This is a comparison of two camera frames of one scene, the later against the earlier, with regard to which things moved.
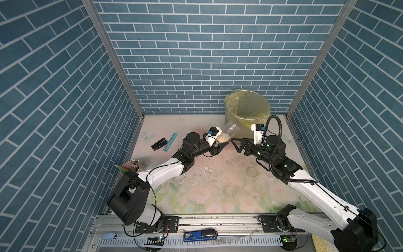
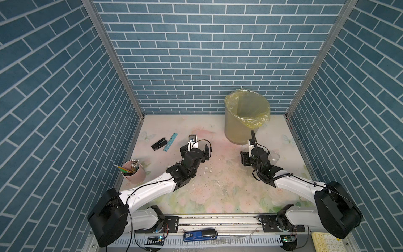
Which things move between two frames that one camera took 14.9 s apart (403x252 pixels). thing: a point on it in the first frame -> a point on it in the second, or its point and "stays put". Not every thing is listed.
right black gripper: [249, 144] -> [244, 156]
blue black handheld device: [205, 234] stays put
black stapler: [159, 144] stays put
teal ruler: [170, 142] stays put
